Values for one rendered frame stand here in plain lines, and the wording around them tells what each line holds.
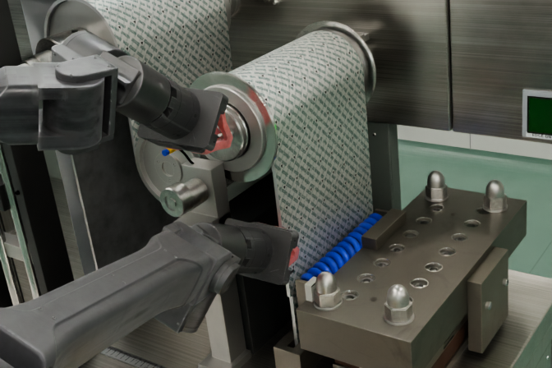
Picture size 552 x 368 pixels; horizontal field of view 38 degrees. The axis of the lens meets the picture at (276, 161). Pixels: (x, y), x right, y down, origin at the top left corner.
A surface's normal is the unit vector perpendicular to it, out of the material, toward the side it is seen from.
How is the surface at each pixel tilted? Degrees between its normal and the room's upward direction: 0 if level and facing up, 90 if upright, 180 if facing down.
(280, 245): 60
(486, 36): 90
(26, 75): 19
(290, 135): 90
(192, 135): 51
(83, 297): 35
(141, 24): 71
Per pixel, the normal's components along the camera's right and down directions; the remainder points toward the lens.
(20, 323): 0.45, -0.87
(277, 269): -0.54, -0.13
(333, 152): 0.82, 0.14
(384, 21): -0.57, 0.37
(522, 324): -0.11, -0.92
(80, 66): 0.15, -0.86
